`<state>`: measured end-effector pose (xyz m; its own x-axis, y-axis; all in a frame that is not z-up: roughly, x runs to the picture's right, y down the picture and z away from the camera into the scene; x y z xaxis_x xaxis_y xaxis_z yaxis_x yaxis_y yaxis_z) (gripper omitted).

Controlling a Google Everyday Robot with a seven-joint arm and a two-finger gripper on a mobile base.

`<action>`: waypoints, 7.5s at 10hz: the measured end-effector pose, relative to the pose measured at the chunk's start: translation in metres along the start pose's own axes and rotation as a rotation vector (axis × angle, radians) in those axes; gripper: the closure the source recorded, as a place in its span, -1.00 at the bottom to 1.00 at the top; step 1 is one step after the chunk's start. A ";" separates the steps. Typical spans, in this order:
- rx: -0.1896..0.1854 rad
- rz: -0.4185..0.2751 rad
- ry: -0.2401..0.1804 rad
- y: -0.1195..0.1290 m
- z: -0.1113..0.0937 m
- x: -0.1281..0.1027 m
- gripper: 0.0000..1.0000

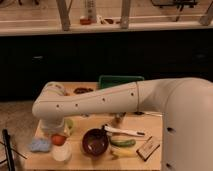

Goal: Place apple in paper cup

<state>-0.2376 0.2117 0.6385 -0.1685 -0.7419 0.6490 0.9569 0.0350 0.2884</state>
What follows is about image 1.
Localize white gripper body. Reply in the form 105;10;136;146
40;119;65;134

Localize dark brown plate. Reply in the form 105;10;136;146
74;87;93;94

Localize red object on shelf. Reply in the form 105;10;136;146
79;17;92;25

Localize white handled knife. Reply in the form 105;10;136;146
102;125;145;137

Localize black tripod stand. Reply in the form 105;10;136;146
1;129;25;171

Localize green plastic bin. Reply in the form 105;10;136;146
98;75;144;89

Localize green pear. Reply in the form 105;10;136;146
65;118;74;136

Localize dark brown bowl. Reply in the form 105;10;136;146
82;128;109;156

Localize blue sponge cloth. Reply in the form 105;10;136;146
29;138;51;152

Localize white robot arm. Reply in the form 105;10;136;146
32;77;213;171

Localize yellow banana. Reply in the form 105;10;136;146
111;147;136;158

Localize brown chocolate bar box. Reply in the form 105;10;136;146
136;136;160;161

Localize green cucumber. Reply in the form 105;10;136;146
109;138;136;147

